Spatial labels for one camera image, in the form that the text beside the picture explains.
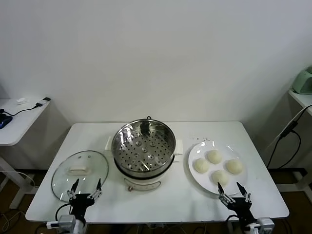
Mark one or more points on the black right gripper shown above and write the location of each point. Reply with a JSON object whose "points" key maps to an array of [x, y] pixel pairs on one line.
{"points": [[240, 207]]}

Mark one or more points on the perforated steel steamer basket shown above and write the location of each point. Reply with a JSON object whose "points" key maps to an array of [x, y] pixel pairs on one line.
{"points": [[143, 148]]}

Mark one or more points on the mint green appliance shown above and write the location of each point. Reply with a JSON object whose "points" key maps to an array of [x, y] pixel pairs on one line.
{"points": [[303, 83]]}

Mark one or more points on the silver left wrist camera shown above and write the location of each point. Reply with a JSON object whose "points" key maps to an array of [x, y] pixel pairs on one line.
{"points": [[65, 221]]}

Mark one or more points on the small dark crumbs scatter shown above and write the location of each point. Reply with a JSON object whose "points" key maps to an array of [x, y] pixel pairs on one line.
{"points": [[206, 139]]}

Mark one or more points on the large white round plate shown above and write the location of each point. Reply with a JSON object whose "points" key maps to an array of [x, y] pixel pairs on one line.
{"points": [[202, 182]]}

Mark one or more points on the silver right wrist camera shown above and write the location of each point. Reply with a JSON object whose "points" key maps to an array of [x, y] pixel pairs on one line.
{"points": [[265, 225]]}

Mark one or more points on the white side table with devices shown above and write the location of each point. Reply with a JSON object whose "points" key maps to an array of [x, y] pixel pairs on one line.
{"points": [[22, 122]]}

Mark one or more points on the round glass pot lid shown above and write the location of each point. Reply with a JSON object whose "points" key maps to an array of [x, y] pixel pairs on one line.
{"points": [[80, 170]]}

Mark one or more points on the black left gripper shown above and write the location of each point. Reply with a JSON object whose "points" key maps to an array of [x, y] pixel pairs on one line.
{"points": [[80, 202]]}

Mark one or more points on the white steamed baozi bun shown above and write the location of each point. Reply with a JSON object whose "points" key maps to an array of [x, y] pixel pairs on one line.
{"points": [[220, 178], [214, 156], [201, 166], [234, 167]]}

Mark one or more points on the small white crumpled object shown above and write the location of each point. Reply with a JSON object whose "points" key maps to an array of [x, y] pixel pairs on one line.
{"points": [[22, 100]]}

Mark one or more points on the blue electronic device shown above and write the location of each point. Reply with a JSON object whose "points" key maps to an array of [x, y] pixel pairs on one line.
{"points": [[5, 120]]}

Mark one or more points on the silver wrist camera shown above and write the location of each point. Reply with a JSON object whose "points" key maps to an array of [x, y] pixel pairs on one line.
{"points": [[65, 221], [265, 225]]}

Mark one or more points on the steel steamer pot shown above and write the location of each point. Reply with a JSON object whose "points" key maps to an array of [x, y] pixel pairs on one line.
{"points": [[143, 182]]}

